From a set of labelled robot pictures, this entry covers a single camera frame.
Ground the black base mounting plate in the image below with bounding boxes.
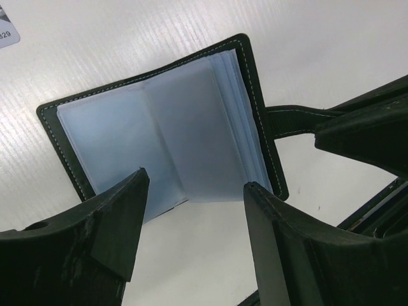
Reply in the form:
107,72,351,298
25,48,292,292
235,178,408,306

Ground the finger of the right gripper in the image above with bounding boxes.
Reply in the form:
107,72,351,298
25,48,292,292
315,99,407,179
325,75,407,115

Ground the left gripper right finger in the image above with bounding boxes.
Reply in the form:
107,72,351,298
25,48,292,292
242,180,408,306

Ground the black leather card holder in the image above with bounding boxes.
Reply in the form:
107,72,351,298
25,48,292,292
36,34,338,219

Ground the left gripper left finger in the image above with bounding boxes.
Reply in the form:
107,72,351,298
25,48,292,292
1,168,150,305

